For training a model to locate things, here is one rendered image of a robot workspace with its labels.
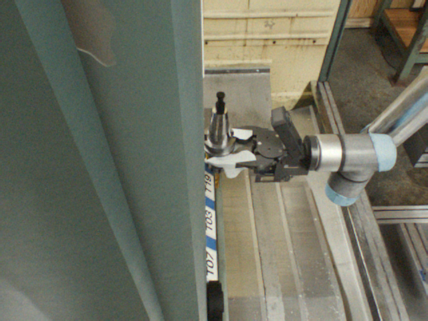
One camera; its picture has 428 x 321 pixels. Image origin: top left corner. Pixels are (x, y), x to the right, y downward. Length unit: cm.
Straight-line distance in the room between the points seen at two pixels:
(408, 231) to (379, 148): 117
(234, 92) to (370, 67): 181
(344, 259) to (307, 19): 77
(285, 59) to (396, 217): 92
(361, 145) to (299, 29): 70
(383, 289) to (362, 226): 17
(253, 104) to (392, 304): 77
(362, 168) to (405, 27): 241
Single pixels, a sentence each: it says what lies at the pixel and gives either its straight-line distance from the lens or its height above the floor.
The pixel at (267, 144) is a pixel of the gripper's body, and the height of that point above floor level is 120.
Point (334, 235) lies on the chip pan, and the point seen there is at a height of 67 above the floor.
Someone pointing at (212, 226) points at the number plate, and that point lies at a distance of 94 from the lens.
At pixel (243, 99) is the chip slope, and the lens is 141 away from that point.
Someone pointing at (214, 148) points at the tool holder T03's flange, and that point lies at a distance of 70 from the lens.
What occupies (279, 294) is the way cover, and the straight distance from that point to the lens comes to 106.
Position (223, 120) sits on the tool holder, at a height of 128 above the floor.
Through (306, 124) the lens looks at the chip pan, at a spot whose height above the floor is 67.
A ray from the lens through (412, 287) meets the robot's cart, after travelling 184.
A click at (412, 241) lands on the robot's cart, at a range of 193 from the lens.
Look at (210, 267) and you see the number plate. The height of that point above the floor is 93.
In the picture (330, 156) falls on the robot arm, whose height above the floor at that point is 120.
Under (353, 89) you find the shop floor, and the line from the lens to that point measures 286.
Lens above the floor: 175
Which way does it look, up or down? 51 degrees down
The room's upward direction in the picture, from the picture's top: straight up
